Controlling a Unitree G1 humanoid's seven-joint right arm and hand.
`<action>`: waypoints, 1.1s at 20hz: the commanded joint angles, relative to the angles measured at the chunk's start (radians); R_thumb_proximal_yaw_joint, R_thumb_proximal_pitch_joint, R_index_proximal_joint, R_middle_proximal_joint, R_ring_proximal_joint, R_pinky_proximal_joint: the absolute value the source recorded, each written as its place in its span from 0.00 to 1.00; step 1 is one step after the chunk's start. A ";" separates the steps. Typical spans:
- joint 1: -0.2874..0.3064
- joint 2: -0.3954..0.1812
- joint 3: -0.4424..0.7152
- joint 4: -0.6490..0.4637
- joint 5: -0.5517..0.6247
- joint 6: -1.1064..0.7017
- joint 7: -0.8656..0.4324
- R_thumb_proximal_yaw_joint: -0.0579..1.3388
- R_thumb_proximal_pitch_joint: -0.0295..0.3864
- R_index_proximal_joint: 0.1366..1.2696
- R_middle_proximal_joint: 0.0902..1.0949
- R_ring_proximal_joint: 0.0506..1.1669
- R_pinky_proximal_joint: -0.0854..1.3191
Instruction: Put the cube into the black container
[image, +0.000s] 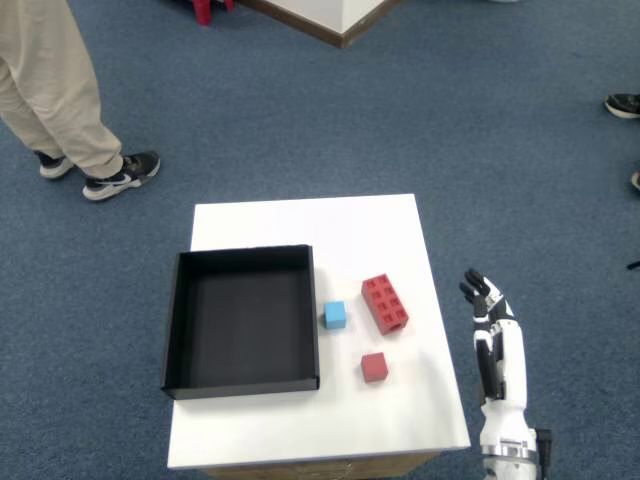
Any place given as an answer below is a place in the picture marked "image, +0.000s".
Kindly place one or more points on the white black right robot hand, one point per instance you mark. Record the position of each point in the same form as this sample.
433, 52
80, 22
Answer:
512, 360

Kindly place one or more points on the small red cube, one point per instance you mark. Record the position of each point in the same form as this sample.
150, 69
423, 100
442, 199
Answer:
375, 367

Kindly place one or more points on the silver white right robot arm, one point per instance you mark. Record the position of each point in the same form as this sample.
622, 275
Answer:
505, 465

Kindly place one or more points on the small blue cube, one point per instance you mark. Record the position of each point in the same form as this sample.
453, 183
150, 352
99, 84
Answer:
335, 315

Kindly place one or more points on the black open cardboard box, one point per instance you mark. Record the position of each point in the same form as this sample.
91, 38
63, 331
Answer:
245, 325

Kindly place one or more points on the red brick block with holes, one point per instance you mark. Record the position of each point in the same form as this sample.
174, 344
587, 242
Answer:
385, 302

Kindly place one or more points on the black shoe with light sole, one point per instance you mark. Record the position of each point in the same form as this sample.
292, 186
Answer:
625, 105
636, 181

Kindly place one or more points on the white plinth with brown baseboard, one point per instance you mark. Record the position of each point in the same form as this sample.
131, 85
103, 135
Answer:
325, 15

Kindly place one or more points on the black white sneaker with swoosh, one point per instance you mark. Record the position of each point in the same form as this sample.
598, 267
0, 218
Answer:
125, 175

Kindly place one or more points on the red stool leg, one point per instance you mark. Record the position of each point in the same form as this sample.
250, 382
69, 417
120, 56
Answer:
205, 10

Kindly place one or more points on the beige trousers of person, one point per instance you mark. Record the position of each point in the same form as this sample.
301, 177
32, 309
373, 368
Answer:
45, 75

